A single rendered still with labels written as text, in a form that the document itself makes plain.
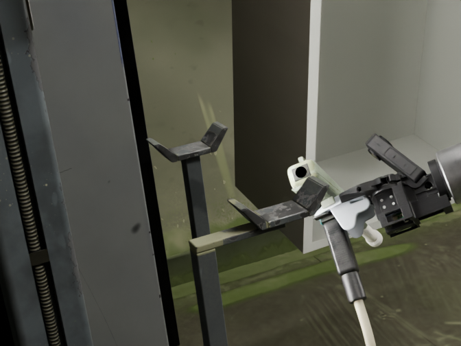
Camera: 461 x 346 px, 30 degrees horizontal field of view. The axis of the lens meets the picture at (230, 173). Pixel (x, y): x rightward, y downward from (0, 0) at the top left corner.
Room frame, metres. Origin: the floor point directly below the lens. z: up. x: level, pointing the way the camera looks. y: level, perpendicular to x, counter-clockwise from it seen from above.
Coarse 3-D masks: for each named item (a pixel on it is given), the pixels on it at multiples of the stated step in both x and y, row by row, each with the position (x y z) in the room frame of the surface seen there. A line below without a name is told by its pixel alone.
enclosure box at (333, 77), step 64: (256, 0) 1.94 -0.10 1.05; (320, 0) 1.74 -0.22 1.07; (384, 0) 2.26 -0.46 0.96; (448, 0) 2.25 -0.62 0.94; (256, 64) 1.97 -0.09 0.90; (320, 64) 2.21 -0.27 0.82; (384, 64) 2.30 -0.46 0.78; (448, 64) 2.25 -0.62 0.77; (256, 128) 2.01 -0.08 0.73; (320, 128) 2.25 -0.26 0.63; (384, 128) 2.35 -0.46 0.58; (448, 128) 2.26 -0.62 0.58; (256, 192) 2.04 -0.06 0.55
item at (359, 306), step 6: (360, 300) 1.20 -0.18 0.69; (360, 306) 1.19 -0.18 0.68; (360, 312) 1.19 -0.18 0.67; (366, 312) 1.19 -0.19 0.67; (360, 318) 1.18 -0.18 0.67; (366, 318) 1.18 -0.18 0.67; (360, 324) 1.18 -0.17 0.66; (366, 324) 1.17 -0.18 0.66; (366, 330) 1.17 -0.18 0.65; (372, 330) 1.17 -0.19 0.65; (366, 336) 1.16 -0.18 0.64; (372, 336) 1.16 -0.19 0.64; (366, 342) 1.16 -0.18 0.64; (372, 342) 1.15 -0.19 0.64
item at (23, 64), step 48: (0, 0) 0.63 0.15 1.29; (0, 48) 0.64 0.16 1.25; (0, 96) 0.63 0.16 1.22; (0, 144) 0.62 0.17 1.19; (48, 144) 0.64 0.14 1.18; (0, 192) 0.62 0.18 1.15; (48, 192) 0.63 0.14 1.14; (0, 240) 0.62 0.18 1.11; (48, 240) 0.63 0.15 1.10; (48, 288) 0.63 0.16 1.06; (48, 336) 0.63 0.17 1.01
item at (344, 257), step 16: (304, 160) 1.29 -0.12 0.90; (304, 176) 1.24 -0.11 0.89; (320, 176) 1.25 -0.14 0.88; (336, 192) 1.32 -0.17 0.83; (336, 224) 1.28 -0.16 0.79; (336, 240) 1.26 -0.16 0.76; (368, 240) 1.56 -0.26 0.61; (336, 256) 1.25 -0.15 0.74; (352, 256) 1.24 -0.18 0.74; (352, 272) 1.23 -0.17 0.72; (352, 288) 1.21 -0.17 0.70
